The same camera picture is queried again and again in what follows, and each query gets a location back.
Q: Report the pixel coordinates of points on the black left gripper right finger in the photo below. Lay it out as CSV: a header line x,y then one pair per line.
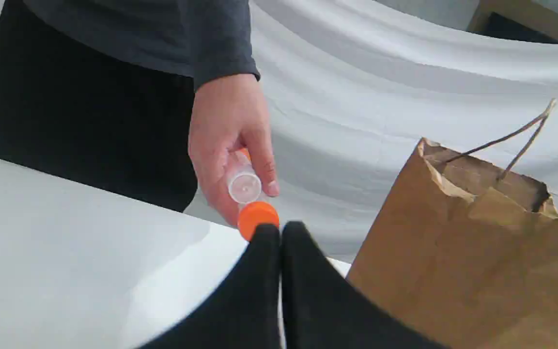
x,y
321,310

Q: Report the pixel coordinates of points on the person's bare hand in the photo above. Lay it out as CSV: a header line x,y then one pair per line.
x,y
228,114

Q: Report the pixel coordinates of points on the person's dark sleeved forearm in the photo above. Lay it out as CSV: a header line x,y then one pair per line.
x,y
201,39

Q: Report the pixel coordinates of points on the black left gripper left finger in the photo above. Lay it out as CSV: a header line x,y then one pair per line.
x,y
242,312

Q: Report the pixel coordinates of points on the clear container with orange lid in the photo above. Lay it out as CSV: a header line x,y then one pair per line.
x,y
245,188

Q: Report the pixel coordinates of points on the wooden furniture piece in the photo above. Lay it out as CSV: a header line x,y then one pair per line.
x,y
525,12

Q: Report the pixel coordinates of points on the person's black torso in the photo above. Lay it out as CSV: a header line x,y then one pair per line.
x,y
73,112

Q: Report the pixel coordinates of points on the brown paper bag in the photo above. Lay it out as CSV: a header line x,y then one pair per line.
x,y
466,252

